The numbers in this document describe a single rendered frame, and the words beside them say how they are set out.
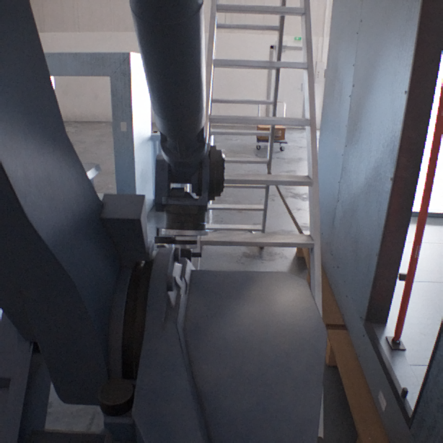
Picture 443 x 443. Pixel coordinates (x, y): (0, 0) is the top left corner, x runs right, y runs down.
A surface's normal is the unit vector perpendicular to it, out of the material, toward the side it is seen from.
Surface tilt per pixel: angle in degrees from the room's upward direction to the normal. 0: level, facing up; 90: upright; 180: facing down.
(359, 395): 0
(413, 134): 90
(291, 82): 90
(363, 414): 0
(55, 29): 90
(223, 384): 16
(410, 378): 0
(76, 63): 90
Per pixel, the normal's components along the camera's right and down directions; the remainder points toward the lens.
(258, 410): 0.03, -0.80
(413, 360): 0.03, -0.93
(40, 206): 0.99, -0.09
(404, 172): -0.06, 0.36
